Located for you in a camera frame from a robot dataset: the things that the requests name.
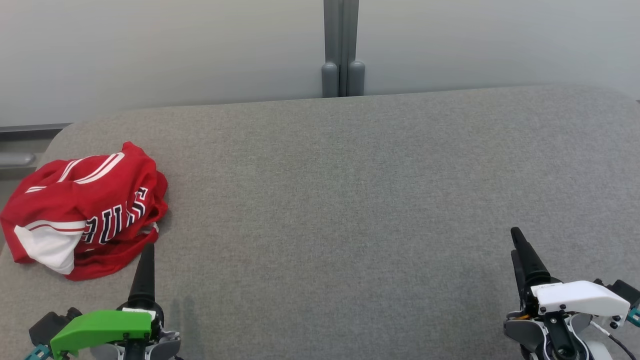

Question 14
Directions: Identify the grey double partition post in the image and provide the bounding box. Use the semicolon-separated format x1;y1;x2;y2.
321;0;366;98

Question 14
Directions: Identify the red jersey with white sleeves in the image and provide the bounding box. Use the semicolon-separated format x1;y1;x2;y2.
0;141;168;276

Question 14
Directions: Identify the thin black right gripper cable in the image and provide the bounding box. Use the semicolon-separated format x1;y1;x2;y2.
590;321;640;360

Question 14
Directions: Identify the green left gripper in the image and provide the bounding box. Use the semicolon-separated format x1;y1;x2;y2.
50;242;165;359

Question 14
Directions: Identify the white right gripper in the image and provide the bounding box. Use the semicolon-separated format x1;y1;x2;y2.
510;227;631;321

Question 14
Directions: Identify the teal left cable connector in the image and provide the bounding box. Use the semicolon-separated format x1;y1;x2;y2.
24;344;53;360

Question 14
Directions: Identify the grey rounded floor fixture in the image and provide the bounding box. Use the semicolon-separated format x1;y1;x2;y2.
0;152;37;168

